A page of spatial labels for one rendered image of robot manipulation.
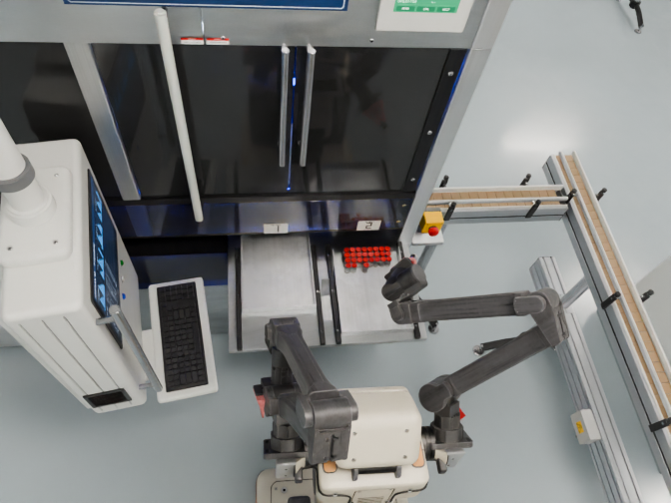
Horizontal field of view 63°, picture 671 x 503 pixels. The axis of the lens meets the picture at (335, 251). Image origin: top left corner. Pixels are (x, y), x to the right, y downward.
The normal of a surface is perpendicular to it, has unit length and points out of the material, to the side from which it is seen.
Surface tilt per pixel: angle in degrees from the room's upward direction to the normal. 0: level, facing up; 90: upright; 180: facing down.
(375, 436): 48
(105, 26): 90
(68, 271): 0
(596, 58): 0
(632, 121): 0
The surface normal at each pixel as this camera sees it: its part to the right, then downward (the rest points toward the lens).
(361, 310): 0.11, -0.52
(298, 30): 0.11, 0.85
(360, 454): 0.13, 0.29
